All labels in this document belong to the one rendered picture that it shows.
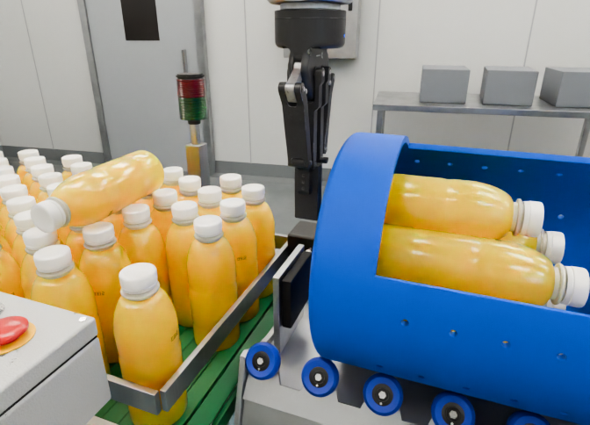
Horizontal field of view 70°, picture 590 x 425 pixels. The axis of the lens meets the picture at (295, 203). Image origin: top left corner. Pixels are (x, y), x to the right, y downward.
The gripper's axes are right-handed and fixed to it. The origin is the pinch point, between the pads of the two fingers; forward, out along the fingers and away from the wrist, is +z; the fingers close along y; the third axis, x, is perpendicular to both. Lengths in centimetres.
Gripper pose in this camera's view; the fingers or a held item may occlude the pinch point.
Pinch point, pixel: (307, 190)
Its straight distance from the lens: 51.8
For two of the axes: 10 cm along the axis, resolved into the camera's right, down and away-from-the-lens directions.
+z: 0.0, 9.3, 3.8
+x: 9.4, 1.3, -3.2
